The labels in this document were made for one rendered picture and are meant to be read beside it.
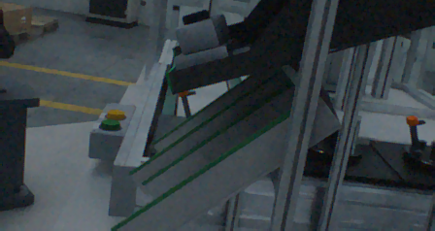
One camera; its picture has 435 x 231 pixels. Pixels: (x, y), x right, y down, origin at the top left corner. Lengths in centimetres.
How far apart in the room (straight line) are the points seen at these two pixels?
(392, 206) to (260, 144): 53
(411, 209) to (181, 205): 57
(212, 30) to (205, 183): 17
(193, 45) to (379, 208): 58
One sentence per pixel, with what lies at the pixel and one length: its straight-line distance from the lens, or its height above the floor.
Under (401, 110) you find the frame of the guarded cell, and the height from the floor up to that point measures 88.
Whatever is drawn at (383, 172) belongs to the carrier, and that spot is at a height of 97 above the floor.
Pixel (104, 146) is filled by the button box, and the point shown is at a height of 93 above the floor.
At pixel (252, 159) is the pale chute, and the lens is 53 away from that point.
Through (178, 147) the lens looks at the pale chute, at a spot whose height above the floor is 107.
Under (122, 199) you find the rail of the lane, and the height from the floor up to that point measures 90.
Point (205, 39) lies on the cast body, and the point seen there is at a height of 125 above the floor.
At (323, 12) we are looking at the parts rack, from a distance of 47.
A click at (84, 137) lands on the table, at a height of 86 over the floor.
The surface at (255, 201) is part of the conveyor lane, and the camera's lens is 93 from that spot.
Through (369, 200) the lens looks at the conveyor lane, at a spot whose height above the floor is 94.
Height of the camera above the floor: 133
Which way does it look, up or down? 15 degrees down
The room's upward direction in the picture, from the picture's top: 9 degrees clockwise
